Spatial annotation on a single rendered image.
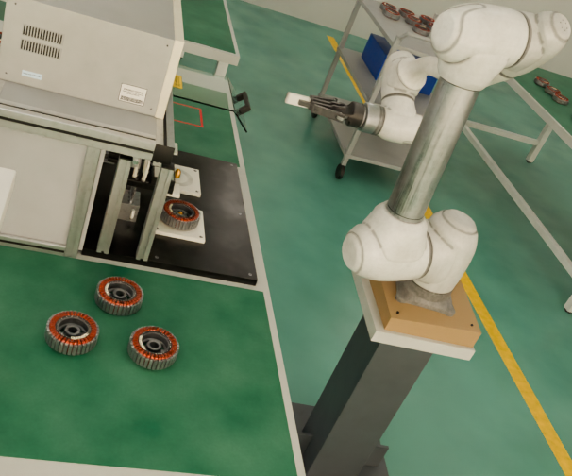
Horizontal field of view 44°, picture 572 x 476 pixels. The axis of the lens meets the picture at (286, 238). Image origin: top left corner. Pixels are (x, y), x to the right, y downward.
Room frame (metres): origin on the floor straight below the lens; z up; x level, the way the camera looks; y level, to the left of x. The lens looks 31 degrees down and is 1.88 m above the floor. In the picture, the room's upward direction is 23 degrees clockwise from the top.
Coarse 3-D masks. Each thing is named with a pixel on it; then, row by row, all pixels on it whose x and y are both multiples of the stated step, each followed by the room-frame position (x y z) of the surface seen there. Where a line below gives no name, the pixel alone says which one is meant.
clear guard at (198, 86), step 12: (180, 72) 2.03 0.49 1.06; (192, 72) 2.07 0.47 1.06; (204, 72) 2.11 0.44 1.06; (192, 84) 1.98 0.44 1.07; (204, 84) 2.02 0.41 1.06; (216, 84) 2.05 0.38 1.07; (228, 84) 2.09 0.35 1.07; (180, 96) 1.86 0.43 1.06; (192, 96) 1.89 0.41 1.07; (204, 96) 1.93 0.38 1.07; (216, 96) 1.96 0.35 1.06; (228, 96) 2.00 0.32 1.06; (228, 108) 1.92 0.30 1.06; (240, 120) 1.93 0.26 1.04
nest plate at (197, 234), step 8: (200, 216) 1.76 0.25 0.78; (160, 224) 1.65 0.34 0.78; (200, 224) 1.72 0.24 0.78; (160, 232) 1.61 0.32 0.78; (168, 232) 1.62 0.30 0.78; (176, 232) 1.64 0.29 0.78; (184, 232) 1.65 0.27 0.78; (192, 232) 1.67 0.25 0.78; (200, 232) 1.68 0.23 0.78; (192, 240) 1.64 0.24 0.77; (200, 240) 1.65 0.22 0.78
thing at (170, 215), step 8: (168, 200) 1.72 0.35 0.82; (176, 200) 1.73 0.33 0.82; (168, 208) 1.68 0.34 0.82; (176, 208) 1.72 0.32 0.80; (184, 208) 1.73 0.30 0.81; (192, 208) 1.73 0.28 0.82; (160, 216) 1.67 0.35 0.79; (168, 216) 1.65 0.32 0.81; (176, 216) 1.65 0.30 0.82; (184, 216) 1.69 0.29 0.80; (192, 216) 1.69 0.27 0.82; (168, 224) 1.65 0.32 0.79; (176, 224) 1.65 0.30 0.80; (184, 224) 1.65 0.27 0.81; (192, 224) 1.67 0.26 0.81
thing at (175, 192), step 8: (152, 168) 1.68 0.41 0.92; (128, 176) 1.63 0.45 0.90; (152, 176) 1.64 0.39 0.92; (128, 184) 1.61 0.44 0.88; (136, 184) 1.62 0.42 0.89; (144, 184) 1.62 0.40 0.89; (152, 184) 1.63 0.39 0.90; (176, 184) 1.71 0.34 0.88; (168, 192) 1.65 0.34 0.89; (176, 192) 1.67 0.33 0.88
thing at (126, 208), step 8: (128, 192) 1.67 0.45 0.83; (136, 192) 1.68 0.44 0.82; (128, 200) 1.63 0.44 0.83; (136, 200) 1.64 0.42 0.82; (120, 208) 1.60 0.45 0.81; (128, 208) 1.61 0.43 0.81; (136, 208) 1.62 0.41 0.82; (120, 216) 1.61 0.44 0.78; (128, 216) 1.61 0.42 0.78; (136, 216) 1.62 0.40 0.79
